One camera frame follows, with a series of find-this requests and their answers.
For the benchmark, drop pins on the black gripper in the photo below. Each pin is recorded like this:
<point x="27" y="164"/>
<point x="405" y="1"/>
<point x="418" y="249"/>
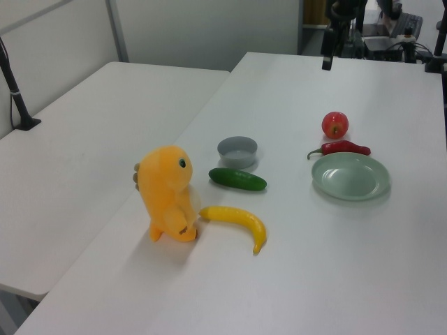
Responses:
<point x="347" y="15"/>

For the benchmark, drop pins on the red apple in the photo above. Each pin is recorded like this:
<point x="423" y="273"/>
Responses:
<point x="335" y="124"/>

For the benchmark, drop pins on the yellow wooden board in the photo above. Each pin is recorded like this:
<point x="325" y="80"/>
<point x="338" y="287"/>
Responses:
<point x="314" y="12"/>

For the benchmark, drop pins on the gray metal box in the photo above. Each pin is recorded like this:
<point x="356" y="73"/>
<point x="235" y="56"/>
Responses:
<point x="379" y="45"/>

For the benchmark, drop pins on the black keyboard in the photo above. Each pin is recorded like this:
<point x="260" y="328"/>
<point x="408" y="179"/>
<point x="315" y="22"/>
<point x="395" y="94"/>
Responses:
<point x="406" y="22"/>

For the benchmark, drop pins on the red chili pepper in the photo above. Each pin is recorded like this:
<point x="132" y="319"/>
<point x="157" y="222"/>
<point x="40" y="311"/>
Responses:
<point x="344" y="147"/>

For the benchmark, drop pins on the black clamped stand pole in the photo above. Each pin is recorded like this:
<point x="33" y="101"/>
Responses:
<point x="436" y="52"/>

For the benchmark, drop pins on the pale green plate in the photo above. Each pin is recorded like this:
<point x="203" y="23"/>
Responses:
<point x="349" y="176"/>

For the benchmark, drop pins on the small gray bowl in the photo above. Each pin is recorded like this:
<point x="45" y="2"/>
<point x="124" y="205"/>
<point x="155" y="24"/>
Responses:
<point x="237" y="151"/>

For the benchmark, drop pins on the green cucumber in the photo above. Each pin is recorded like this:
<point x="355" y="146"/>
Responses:
<point x="237" y="179"/>

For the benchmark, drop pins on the yellow banana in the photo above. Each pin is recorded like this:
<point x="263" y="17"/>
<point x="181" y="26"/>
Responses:
<point x="244" y="218"/>

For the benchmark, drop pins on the orange plush dinosaur toy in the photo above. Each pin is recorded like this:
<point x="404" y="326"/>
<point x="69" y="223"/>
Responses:
<point x="164" y="188"/>

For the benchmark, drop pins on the gray partition post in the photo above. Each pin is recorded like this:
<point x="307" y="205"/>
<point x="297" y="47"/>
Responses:
<point x="117" y="28"/>

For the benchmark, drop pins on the black camera stand pole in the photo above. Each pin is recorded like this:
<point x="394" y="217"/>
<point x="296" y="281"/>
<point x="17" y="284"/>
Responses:
<point x="15" y="94"/>

